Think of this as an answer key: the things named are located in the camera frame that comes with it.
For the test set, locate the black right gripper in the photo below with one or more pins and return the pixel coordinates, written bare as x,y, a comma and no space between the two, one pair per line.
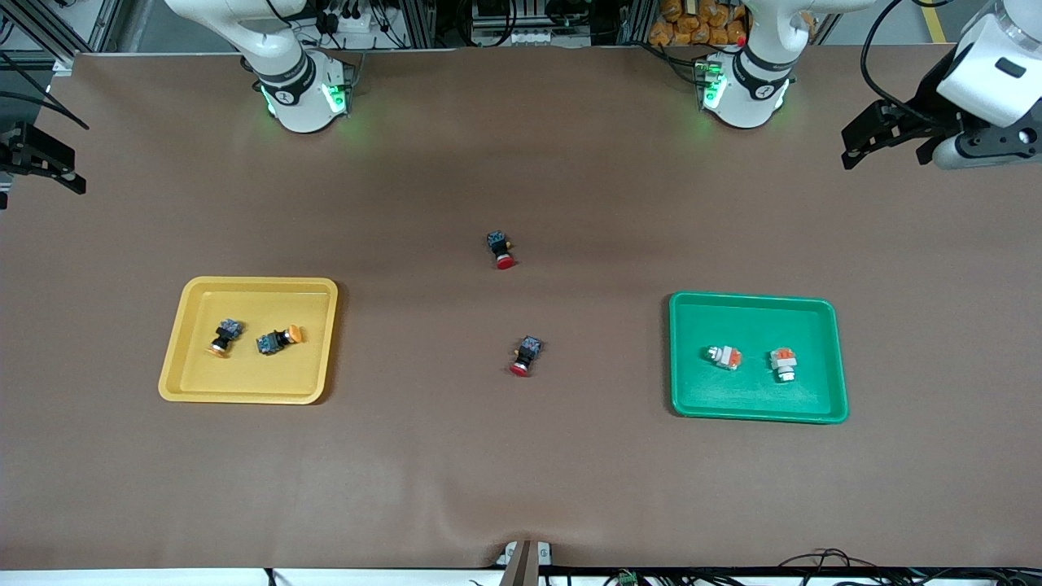
24,151

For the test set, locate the green terminal connector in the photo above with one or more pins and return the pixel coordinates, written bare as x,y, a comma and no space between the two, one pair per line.
627,579

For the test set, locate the green plastic tray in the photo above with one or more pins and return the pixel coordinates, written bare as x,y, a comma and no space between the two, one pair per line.
757,399

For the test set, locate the metal mat clamp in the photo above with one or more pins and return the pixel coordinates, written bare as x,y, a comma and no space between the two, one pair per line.
525,566

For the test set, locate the red push button switch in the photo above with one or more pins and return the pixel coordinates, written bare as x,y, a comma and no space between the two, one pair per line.
531,350
498,242

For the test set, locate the aluminium frame profile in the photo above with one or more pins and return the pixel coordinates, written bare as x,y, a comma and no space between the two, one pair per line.
32,24

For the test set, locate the yellow push button switch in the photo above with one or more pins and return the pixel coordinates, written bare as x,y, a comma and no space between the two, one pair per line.
269,343
228,330

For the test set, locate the white power strip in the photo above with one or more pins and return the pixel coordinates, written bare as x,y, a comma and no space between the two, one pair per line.
354,20

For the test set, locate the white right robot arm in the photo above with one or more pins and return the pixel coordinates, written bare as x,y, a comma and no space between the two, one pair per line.
293,89

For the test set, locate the grey orange switch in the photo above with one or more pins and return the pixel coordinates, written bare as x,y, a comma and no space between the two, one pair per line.
724,356
783,362

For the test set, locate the brown table mat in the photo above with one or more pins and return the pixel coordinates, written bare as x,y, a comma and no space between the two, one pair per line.
521,472

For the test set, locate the orange packets pile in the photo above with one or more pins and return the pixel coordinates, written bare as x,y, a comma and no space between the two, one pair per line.
684,20

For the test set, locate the white box device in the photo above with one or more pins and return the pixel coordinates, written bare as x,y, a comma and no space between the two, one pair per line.
529,35

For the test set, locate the yellow plastic tray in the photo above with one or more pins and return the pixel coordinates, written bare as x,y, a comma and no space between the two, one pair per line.
244,382

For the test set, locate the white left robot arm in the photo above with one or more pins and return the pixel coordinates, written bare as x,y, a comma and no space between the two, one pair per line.
749,81

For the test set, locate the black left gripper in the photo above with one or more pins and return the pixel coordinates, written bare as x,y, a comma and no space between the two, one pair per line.
922,117

